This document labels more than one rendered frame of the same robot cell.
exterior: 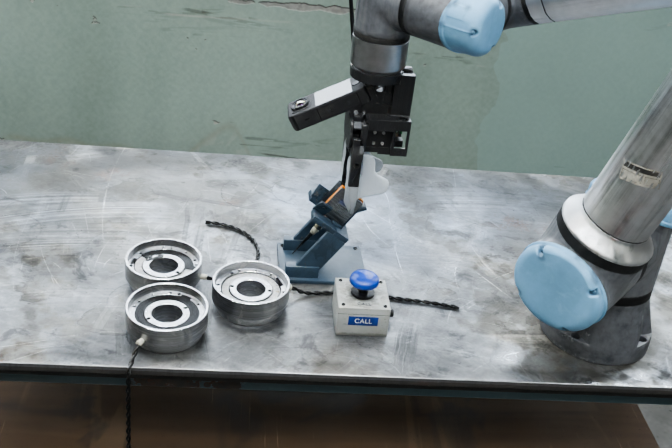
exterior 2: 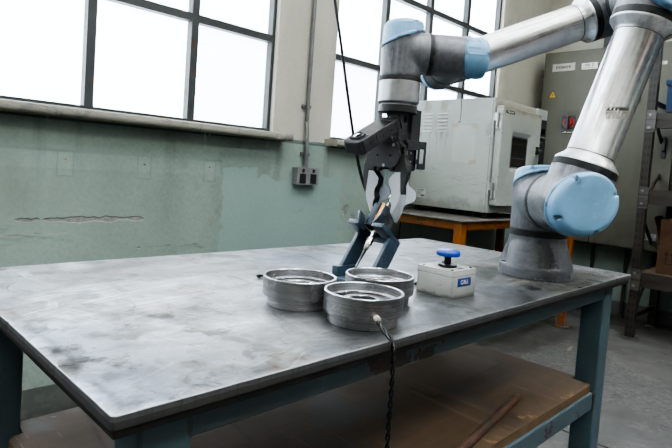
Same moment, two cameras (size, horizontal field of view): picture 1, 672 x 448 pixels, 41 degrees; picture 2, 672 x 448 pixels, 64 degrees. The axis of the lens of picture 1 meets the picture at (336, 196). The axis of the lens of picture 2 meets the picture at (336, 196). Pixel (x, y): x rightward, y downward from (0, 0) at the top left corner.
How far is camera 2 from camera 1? 0.95 m
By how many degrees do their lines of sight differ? 44
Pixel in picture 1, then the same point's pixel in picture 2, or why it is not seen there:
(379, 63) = (414, 94)
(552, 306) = (588, 216)
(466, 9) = (480, 41)
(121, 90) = not seen: outside the picture
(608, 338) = (565, 262)
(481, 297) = not seen: hidden behind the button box
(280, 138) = not seen: hidden behind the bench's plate
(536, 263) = (575, 188)
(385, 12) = (419, 54)
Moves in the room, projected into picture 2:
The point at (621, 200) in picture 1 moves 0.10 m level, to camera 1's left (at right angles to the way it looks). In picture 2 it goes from (611, 131) to (582, 126)
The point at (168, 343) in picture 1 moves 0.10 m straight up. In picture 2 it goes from (397, 313) to (403, 234)
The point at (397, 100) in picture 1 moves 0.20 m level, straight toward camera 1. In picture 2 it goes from (413, 129) to (501, 126)
